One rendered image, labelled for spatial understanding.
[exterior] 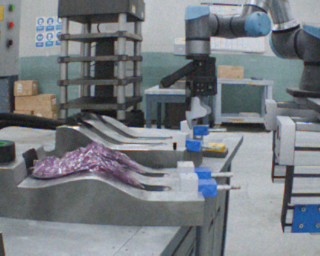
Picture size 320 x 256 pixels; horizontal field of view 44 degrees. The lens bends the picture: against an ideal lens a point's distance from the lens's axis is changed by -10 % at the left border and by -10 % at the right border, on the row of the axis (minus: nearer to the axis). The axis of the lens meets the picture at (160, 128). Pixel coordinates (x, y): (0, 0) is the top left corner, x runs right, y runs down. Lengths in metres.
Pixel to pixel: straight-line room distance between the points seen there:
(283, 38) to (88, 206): 0.95
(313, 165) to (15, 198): 0.64
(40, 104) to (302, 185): 7.13
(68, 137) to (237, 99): 6.49
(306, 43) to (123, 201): 0.87
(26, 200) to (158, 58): 6.85
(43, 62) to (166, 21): 2.47
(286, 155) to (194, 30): 0.49
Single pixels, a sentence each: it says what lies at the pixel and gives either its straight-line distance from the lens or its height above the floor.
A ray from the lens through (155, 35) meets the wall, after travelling 7.65.
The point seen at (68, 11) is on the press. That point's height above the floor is 1.77.
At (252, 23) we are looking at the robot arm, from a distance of 1.18.
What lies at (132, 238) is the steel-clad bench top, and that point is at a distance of 0.78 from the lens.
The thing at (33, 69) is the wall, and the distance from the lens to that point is 8.30.
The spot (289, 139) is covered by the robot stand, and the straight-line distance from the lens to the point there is 0.91.
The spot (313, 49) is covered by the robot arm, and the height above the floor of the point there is 1.18.
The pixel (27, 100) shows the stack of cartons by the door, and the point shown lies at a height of 0.47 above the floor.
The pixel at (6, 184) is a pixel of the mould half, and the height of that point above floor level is 0.87.
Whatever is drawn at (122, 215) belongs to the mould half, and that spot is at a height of 0.82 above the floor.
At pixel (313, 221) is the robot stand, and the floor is 0.76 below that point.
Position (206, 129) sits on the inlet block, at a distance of 1.25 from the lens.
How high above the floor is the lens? 1.11
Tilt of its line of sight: 9 degrees down
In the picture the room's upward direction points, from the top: straight up
